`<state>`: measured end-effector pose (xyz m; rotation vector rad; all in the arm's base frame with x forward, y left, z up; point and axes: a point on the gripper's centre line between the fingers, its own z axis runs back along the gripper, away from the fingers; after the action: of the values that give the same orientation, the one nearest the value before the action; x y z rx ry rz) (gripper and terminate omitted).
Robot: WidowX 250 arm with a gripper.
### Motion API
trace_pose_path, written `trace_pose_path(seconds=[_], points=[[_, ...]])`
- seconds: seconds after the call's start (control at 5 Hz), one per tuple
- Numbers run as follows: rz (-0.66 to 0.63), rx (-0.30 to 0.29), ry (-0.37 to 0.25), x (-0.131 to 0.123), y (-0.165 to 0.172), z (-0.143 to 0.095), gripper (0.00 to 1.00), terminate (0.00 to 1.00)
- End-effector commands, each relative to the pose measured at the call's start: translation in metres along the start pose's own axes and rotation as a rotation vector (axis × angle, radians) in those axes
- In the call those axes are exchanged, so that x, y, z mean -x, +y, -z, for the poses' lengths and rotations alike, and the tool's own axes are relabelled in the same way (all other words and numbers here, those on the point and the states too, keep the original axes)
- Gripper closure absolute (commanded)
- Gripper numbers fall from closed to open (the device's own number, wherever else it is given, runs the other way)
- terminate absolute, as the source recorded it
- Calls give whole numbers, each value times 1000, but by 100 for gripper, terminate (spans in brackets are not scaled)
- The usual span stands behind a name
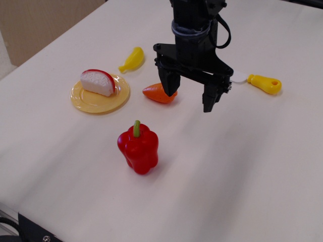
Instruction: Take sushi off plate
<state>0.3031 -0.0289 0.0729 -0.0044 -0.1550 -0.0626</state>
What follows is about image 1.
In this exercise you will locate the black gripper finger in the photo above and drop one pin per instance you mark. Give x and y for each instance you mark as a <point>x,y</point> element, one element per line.
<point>170,81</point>
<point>211,95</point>

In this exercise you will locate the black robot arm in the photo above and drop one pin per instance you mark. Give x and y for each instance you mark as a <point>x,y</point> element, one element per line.
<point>195,27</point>

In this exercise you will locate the yellow toy banana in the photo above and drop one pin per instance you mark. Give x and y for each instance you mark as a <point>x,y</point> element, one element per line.
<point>133,61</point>

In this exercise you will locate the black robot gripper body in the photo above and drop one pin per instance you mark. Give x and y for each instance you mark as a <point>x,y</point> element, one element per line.
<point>194,60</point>

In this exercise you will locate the orange toy carrot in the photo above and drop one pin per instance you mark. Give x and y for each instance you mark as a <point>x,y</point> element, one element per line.
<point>156,93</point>

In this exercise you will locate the black table corner bracket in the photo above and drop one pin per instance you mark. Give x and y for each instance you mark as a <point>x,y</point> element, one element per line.
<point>35,232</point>

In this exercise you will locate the yellow plastic plate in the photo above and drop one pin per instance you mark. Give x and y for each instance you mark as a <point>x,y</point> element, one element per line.
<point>95,103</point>

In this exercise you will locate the red toy bell pepper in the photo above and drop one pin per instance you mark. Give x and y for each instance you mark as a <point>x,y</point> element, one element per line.
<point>139,145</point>

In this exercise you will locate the white and red toy sushi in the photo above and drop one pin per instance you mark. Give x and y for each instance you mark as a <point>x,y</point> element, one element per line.
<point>98,81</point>

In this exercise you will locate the yellow handled toy knife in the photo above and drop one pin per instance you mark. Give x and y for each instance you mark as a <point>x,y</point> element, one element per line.
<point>268,85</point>

